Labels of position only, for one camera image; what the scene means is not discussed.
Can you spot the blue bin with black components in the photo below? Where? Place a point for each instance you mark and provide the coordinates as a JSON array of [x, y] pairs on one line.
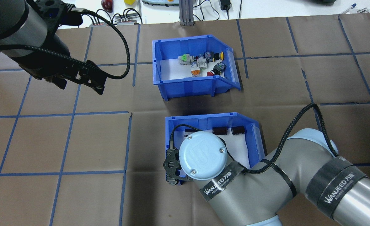
[[203, 121]]

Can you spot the blue bin with push buttons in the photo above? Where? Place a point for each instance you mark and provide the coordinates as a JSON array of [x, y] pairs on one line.
[[188, 88]]

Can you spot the red mushroom emergency button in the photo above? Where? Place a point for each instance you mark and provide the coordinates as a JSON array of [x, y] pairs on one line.
[[217, 69]]

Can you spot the yellow mushroom push button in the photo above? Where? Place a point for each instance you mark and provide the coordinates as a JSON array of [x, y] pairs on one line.
[[215, 56]]

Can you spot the small black component block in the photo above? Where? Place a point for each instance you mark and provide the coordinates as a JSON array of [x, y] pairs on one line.
[[189, 130], [238, 130], [219, 130]]

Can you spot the dark red round object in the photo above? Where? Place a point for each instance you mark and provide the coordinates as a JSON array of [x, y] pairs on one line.
[[107, 4]]

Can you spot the yellow cube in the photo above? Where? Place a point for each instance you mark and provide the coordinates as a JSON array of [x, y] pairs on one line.
[[129, 1]]

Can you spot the grey blue teach pendant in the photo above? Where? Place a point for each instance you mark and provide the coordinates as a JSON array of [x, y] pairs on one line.
[[159, 2]]

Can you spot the black power adapter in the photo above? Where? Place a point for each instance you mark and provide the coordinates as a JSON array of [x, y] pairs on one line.
[[225, 4]]

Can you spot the white blue pen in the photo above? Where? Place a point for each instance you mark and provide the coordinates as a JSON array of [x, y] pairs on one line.
[[348, 9]]

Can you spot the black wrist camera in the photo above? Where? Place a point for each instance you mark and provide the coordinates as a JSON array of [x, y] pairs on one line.
[[57, 12]]

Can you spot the green push button switch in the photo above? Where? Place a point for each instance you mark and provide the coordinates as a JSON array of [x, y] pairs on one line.
[[183, 59]]

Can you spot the orange grey push button switch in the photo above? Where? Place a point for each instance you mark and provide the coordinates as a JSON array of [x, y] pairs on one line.
[[195, 71]]

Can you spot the black silver selector switch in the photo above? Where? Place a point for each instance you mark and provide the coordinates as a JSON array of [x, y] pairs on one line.
[[200, 62]]

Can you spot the aluminium profile post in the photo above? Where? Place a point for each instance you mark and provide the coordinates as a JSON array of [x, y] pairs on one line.
[[186, 14]]

